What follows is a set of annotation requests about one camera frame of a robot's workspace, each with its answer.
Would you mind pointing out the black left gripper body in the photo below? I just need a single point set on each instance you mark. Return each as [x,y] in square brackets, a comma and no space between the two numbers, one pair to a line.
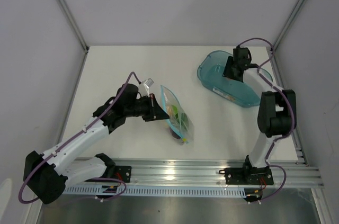
[148,110]

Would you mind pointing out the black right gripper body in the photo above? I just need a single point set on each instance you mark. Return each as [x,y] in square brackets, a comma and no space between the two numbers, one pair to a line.
[229,69]

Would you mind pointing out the clear zip bag teal zipper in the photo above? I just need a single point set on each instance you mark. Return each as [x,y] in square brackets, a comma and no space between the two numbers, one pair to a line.
[169,98]

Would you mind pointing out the green toy bell pepper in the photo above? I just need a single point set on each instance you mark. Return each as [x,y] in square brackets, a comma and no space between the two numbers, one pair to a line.
[184,121]

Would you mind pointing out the yellow toy lemon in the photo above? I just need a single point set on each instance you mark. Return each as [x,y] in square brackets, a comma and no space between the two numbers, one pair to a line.
[169,110]

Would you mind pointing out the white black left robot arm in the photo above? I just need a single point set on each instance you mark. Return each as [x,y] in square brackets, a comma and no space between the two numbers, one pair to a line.
[48,174]

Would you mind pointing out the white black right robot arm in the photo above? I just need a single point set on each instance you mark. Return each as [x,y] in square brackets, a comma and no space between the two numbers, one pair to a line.
[276,117]

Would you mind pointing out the teal plastic tray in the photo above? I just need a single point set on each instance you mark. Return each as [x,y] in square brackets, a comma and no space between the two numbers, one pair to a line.
[211,75]

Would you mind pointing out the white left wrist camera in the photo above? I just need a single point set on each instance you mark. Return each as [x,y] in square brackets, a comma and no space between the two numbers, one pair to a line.
[144,87]

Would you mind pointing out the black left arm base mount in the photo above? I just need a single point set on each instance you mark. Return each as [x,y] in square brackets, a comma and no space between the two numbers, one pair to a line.
[112,170]

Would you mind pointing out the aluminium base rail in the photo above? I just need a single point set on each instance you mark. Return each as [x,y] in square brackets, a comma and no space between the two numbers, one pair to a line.
[192,173]

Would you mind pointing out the white slotted cable duct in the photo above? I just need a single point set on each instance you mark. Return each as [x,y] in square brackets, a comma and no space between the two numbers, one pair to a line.
[138,190]

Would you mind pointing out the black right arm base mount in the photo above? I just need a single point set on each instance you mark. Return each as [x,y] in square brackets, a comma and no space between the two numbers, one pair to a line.
[247,176]

